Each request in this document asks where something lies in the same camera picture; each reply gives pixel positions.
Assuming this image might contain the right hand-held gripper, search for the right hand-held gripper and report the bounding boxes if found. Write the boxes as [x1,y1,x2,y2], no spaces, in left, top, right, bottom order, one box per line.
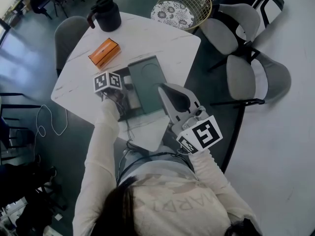
[157,83,223,155]

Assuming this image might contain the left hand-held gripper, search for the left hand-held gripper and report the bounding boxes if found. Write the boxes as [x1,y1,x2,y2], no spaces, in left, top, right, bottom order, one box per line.
[93,70,126,119]

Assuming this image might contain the green container with lid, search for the green container with lid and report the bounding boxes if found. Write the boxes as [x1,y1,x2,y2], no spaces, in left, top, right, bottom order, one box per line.
[115,55,169,121]

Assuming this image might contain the person's left forearm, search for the person's left forearm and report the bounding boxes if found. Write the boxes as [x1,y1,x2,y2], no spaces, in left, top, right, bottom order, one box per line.
[84,98,122,183]

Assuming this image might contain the person's right forearm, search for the person's right forearm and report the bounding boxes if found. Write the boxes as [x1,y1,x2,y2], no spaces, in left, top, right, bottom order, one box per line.
[189,147,238,203]

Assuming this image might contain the orange tissue box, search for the orange tissue box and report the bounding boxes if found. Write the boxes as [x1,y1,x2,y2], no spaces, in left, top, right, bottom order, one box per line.
[88,37,122,70]

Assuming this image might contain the grey upholstered chair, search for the grey upholstered chair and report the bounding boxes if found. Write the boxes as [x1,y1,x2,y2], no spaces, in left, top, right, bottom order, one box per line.
[198,3,261,57]
[54,15,91,78]
[208,48,292,175]

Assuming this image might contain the black kettle jug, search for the black kettle jug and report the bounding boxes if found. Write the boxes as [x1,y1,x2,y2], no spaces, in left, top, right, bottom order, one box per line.
[87,0,122,32]

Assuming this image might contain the person's grey trousers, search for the person's grey trousers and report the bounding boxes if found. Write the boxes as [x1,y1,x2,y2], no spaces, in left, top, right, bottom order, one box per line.
[122,145,189,172]

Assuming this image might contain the person's torso in beige shirt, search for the person's torso in beige shirt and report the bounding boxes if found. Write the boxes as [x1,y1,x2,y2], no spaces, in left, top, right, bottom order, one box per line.
[72,153,263,236]

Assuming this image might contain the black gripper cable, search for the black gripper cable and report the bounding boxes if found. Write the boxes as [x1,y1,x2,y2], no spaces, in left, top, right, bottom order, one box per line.
[115,92,194,184]

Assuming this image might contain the white cable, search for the white cable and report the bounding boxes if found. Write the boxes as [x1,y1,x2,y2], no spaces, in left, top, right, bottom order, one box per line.
[33,104,68,158]

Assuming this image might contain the gold wire chair patterned seat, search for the gold wire chair patterned seat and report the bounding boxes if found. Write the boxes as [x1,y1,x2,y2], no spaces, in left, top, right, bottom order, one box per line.
[150,0,213,32]

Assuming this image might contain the black metal chair frame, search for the black metal chair frame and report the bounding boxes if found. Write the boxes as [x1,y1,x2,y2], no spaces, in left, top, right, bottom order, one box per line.
[0,92,43,162]

